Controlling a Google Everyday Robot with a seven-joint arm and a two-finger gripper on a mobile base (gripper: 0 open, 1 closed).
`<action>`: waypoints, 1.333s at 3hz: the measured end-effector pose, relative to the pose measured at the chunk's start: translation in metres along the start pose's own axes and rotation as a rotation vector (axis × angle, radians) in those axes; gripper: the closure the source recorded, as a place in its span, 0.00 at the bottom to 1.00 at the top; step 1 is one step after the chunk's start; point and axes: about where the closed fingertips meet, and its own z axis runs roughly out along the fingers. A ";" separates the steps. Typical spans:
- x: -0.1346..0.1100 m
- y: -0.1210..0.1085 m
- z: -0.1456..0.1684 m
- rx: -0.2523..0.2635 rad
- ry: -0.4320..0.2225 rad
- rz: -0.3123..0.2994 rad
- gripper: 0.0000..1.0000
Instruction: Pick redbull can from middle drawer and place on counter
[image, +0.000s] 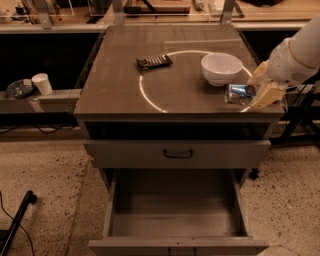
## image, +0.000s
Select open grey middle drawer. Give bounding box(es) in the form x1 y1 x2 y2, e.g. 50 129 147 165
89 170 269 256

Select black pole on floor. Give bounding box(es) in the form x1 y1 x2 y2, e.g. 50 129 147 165
0 190 37 256

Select grey drawer cabinet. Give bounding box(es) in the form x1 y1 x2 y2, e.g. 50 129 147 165
73 23 285 188

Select white paper cup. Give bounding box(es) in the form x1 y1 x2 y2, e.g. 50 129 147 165
32 73 52 95

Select black cabinet caster wheel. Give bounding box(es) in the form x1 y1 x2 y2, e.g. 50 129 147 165
249 168 260 180

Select grey top drawer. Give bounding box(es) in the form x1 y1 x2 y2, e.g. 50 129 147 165
84 140 270 169

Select grey low side shelf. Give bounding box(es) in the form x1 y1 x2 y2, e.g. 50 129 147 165
0 89 82 114

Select blue silver redbull can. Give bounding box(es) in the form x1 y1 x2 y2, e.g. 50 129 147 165
225 84 256 105

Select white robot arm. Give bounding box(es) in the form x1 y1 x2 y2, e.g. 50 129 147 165
247 16 320 108

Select black drawer handle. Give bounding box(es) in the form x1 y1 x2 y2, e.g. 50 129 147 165
163 149 193 159

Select black floor cable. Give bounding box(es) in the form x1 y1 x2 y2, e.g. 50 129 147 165
0 191 36 256

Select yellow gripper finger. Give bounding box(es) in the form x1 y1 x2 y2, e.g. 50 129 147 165
247 61 269 85
249 82 286 108

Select dark snack bar wrapper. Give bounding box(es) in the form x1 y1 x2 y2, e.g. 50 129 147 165
136 55 172 70

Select white bowl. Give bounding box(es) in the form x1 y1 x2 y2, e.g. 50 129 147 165
201 53 243 86

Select black stand legs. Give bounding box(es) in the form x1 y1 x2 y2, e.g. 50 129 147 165
271 71 320 145

